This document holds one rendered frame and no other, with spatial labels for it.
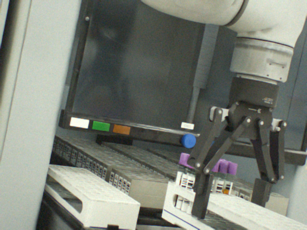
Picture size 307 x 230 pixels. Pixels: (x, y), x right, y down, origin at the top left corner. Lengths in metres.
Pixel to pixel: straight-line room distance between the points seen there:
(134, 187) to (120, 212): 0.18
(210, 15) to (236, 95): 0.14
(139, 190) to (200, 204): 0.35
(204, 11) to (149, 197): 0.53
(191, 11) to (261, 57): 0.13
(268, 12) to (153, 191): 0.53
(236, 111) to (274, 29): 0.13
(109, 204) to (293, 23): 0.44
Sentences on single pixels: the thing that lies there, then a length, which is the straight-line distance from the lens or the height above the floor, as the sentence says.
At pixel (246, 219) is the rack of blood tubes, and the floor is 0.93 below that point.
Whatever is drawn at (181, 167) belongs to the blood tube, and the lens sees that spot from 1.03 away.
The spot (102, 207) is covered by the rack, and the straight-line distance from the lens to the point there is 1.07.
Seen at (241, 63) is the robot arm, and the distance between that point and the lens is 0.92.
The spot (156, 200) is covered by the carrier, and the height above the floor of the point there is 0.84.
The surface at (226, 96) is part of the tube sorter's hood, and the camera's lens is 1.33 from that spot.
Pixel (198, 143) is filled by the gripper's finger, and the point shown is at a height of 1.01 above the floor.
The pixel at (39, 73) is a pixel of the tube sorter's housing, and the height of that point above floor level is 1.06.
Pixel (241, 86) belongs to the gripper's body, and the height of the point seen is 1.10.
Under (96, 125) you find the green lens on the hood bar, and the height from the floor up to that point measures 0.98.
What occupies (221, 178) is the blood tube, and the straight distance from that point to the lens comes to 1.03.
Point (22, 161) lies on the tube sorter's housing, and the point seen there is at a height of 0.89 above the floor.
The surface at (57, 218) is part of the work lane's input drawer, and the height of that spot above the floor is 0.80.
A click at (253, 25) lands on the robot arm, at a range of 0.91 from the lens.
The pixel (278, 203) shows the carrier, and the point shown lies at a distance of 1.46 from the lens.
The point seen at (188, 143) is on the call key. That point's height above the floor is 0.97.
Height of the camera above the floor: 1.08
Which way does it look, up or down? 3 degrees down
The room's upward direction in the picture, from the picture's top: 12 degrees clockwise
